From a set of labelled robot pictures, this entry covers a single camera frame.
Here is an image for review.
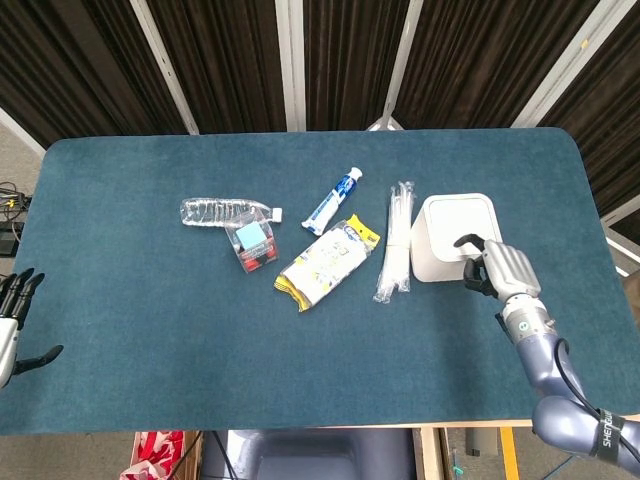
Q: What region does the clear box with blue cube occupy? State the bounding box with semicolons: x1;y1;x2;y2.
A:
223;215;281;275

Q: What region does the blue white toothpaste tube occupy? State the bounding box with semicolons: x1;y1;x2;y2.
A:
300;166;365;236

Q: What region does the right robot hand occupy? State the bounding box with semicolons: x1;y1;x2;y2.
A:
453;233;543;302

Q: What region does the blue table mat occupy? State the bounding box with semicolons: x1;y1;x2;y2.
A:
0;127;633;437

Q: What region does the red white bag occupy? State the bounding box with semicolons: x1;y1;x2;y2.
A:
118;430;186;480

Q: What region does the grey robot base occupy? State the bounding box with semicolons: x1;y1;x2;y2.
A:
200;428;417;480

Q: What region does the clear plastic water bottle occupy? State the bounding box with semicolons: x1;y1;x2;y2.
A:
180;197;284;230

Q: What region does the white trash bin with lid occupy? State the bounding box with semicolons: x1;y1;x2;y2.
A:
409;193;500;284

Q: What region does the yellow white wipes package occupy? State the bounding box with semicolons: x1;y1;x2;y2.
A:
273;213;381;313

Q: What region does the black cables and power strip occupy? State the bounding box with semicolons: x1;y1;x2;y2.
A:
0;182;32;257

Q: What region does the clear packet of straws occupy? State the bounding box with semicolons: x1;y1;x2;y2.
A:
372;180;417;304

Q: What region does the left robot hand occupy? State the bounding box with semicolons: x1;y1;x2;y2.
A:
0;268;65;389

